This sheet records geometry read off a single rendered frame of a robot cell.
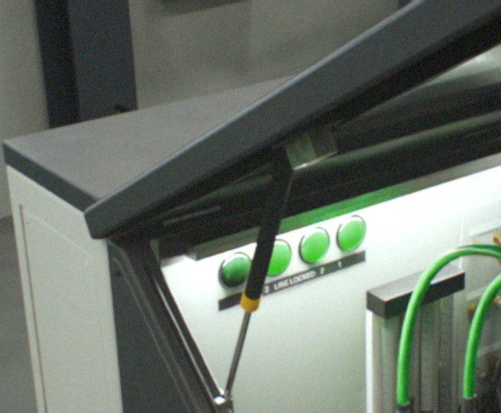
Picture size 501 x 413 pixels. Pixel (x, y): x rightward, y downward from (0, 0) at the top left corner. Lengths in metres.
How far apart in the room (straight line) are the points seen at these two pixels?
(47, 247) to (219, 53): 4.52
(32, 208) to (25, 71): 3.84
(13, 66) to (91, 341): 3.91
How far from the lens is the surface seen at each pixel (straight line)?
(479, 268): 1.64
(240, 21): 5.99
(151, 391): 1.30
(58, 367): 1.55
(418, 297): 1.41
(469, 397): 1.53
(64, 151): 1.45
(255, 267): 1.06
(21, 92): 5.31
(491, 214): 1.63
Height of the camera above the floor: 1.95
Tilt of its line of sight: 22 degrees down
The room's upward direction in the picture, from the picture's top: 3 degrees counter-clockwise
